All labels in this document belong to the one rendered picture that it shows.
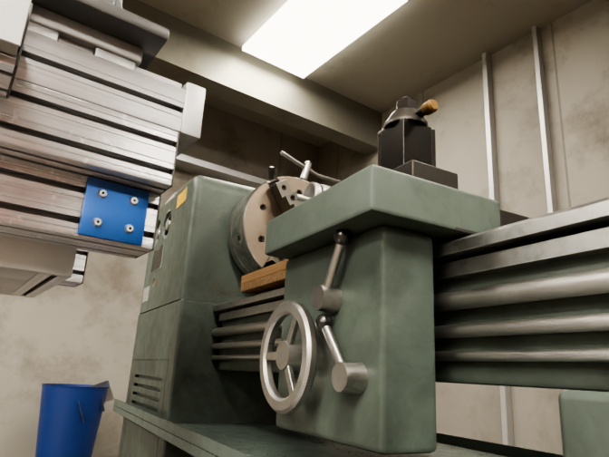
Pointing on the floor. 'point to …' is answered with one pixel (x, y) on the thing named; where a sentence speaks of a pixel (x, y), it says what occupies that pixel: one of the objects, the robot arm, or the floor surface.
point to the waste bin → (70, 418)
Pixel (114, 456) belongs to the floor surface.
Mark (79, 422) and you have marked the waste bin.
